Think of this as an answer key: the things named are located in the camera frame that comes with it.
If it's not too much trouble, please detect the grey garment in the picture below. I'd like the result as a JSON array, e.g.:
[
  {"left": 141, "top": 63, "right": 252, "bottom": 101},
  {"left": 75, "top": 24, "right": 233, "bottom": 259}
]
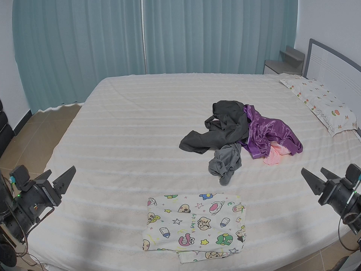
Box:
[{"left": 208, "top": 142, "right": 243, "bottom": 186}]

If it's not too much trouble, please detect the pink garment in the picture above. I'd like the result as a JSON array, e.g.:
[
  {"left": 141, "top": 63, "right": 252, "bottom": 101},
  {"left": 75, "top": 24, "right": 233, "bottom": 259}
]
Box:
[{"left": 263, "top": 144, "right": 291, "bottom": 166}]

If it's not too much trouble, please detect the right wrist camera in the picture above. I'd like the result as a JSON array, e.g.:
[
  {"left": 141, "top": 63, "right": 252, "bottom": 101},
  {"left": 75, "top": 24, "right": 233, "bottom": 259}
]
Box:
[{"left": 345, "top": 164, "right": 361, "bottom": 183}]

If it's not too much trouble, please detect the white printed pyjama top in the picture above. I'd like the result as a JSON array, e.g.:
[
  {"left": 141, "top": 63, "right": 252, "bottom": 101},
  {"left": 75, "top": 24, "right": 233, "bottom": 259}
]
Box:
[{"left": 142, "top": 193, "right": 246, "bottom": 264}]

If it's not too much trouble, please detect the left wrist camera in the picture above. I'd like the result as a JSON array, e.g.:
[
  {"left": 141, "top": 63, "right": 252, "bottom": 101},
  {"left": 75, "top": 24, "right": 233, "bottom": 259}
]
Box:
[{"left": 10, "top": 164, "right": 32, "bottom": 192}]

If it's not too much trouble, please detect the black cable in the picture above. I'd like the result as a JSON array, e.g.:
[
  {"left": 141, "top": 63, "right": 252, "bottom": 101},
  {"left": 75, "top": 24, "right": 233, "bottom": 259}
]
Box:
[{"left": 337, "top": 220, "right": 361, "bottom": 251}]

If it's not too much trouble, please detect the bed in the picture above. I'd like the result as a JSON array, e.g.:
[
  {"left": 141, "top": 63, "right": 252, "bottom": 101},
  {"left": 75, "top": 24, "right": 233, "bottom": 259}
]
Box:
[{"left": 24, "top": 38, "right": 361, "bottom": 271}]

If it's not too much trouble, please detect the black chest of drawers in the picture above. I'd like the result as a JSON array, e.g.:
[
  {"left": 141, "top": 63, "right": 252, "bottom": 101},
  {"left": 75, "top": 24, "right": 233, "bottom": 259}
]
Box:
[{"left": 0, "top": 99, "right": 15, "bottom": 159}]

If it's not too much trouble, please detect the purple satin garment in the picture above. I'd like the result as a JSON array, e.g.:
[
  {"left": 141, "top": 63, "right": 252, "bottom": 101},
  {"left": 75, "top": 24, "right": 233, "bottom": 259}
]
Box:
[{"left": 238, "top": 104, "right": 304, "bottom": 160}]

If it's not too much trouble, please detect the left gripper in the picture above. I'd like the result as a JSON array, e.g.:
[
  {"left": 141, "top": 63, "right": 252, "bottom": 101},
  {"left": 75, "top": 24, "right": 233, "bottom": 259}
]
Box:
[{"left": 16, "top": 166, "right": 77, "bottom": 222}]

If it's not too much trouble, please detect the white printed pillow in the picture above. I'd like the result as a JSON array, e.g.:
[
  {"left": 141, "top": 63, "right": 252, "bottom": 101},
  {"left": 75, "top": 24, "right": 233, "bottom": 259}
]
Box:
[{"left": 279, "top": 77, "right": 358, "bottom": 137}]

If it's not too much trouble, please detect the black garment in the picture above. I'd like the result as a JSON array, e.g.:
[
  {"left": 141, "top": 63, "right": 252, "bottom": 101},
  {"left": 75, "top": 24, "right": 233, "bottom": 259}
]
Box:
[{"left": 179, "top": 100, "right": 250, "bottom": 155}]

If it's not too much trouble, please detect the grey bedside table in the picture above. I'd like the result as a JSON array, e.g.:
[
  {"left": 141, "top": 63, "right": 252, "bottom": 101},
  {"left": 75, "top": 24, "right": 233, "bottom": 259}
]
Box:
[{"left": 263, "top": 45, "right": 306, "bottom": 76}]

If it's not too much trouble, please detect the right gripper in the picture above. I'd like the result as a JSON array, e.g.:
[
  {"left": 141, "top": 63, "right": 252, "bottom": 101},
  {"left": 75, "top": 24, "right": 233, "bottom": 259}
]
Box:
[{"left": 301, "top": 167, "right": 353, "bottom": 211}]

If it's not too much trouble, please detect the blue-green curtain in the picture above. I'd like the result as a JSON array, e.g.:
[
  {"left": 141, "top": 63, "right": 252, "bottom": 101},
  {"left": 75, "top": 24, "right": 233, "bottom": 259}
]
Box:
[
  {"left": 143, "top": 0, "right": 299, "bottom": 76},
  {"left": 13, "top": 0, "right": 147, "bottom": 114}
]

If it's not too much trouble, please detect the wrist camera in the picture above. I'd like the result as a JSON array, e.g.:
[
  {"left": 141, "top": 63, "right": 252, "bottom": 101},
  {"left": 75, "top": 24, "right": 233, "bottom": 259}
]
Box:
[
  {"left": 10, "top": 164, "right": 32, "bottom": 192},
  {"left": 345, "top": 164, "right": 361, "bottom": 183}
]

